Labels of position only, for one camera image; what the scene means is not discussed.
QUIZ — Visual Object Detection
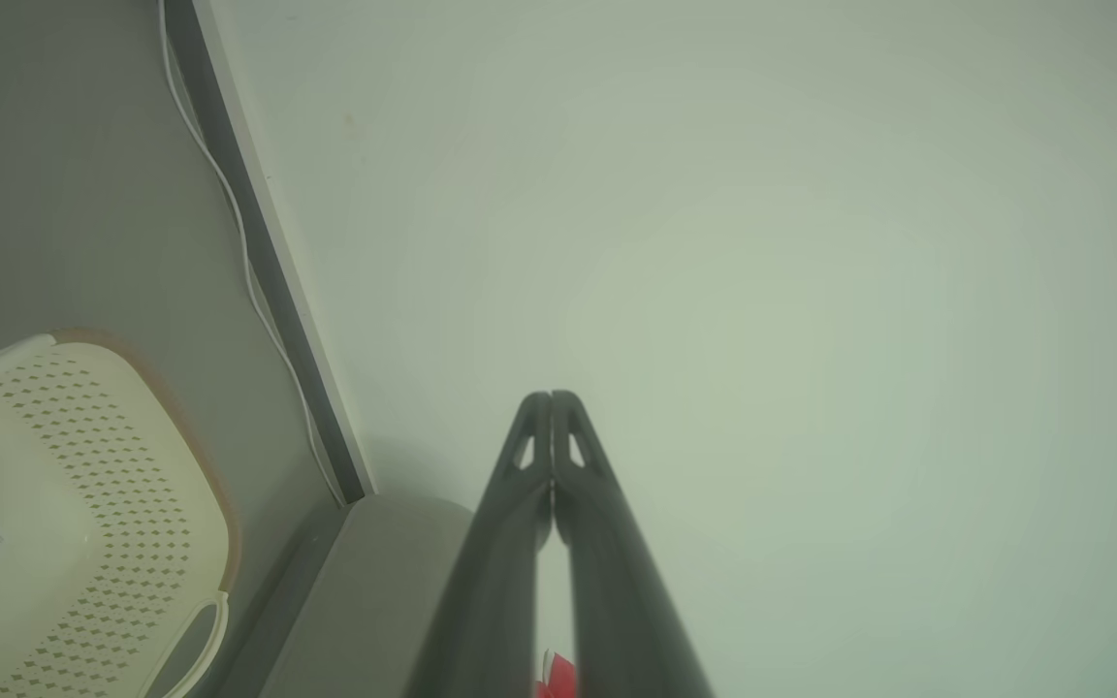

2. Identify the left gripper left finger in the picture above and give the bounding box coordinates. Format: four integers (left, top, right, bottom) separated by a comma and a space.
403, 391, 554, 698

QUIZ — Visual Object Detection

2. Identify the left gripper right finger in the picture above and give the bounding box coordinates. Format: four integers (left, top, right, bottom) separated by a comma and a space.
553, 391, 715, 698

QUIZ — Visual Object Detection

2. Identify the red jersey with number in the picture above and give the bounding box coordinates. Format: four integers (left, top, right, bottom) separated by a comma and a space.
534, 650, 579, 698

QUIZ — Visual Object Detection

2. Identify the grey fabric sofa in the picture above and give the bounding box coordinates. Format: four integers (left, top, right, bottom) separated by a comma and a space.
214, 494, 478, 698

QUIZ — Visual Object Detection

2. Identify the black baseboard strip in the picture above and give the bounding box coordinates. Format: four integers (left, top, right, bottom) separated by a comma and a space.
162, 0, 371, 505

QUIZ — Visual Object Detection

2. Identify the cream perforated laundry basket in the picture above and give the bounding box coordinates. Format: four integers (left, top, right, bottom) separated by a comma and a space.
0, 330, 239, 698

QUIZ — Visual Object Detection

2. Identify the white floor cable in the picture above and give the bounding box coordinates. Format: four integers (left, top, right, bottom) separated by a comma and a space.
156, 0, 348, 507

